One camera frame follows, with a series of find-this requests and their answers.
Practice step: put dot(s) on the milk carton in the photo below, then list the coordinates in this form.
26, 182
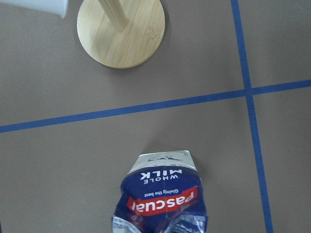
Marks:
162, 193

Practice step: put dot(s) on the wooden stand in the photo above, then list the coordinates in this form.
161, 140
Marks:
121, 33

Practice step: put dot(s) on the white cup on stand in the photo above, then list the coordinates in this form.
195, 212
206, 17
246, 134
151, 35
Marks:
57, 7

